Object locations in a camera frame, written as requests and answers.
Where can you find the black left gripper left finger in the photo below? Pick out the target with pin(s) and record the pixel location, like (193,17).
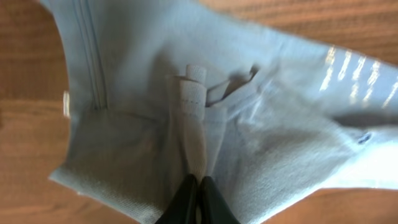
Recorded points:
(182,208)

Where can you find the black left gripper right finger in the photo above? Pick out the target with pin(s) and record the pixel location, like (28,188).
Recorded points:
(214,209)

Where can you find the light blue printed t-shirt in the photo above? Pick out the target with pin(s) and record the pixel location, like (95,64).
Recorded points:
(164,90)

